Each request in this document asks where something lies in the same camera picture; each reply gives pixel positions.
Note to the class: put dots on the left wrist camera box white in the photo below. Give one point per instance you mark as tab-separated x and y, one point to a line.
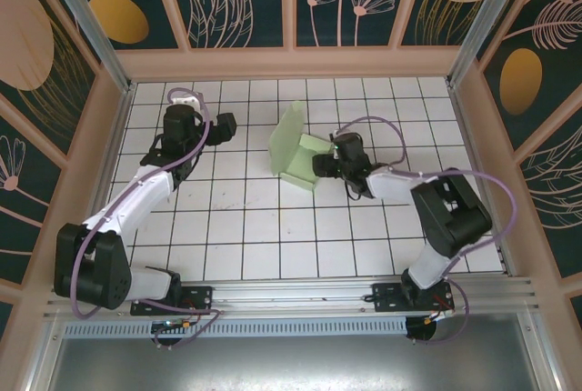
184	101

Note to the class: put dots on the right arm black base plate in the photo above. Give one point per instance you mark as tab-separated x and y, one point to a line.
386	297

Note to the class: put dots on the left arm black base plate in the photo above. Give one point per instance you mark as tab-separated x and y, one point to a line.
200	295

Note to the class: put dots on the aluminium frame rail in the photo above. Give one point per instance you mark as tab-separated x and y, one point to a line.
291	293

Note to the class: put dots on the grey metal sheet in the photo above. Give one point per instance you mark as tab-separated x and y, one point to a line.
291	363

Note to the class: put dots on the aluminium frame post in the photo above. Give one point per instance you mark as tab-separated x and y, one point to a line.
486	13
91	23

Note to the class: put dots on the light green paper box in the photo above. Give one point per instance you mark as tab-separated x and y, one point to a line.
286	145

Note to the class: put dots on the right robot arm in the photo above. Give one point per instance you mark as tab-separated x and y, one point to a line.
454	213

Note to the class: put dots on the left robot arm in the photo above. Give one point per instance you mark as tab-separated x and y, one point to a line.
91	263

